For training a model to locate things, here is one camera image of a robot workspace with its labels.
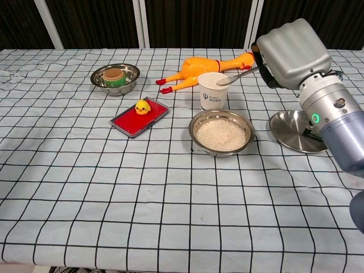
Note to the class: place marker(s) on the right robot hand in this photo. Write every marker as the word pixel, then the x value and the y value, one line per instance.
pixel 295 51

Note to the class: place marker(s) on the metal spoon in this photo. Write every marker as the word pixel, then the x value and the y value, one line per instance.
pixel 226 81

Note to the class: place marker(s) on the white rice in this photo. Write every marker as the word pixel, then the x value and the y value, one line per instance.
pixel 221 136

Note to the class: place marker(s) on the steel bowl holding rice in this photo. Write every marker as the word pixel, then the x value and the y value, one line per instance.
pixel 196 125

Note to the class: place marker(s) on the steel bowl holding tape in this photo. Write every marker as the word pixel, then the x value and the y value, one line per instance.
pixel 98 78

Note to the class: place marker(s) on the steel plate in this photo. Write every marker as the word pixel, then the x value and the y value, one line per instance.
pixel 287 129

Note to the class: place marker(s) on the white paper cup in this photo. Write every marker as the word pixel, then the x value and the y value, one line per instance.
pixel 214 95

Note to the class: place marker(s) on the orange rubber chicken toy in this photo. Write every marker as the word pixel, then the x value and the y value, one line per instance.
pixel 199 68

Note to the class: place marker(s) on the yellow chick toy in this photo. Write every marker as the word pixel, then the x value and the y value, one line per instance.
pixel 142 107

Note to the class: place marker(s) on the red ink pad case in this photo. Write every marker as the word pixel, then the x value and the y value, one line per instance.
pixel 133 123

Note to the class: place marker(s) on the green tape roll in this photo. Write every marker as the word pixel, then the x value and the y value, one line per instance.
pixel 114 79

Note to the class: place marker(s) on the black curtain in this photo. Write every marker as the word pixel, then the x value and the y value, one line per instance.
pixel 96 22

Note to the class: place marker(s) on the checked light blue tablecloth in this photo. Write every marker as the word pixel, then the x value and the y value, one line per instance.
pixel 113 199

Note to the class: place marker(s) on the black white patterned item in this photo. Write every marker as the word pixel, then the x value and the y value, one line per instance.
pixel 71 269

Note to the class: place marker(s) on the slanted white frame post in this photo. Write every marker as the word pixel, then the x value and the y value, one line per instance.
pixel 51 25

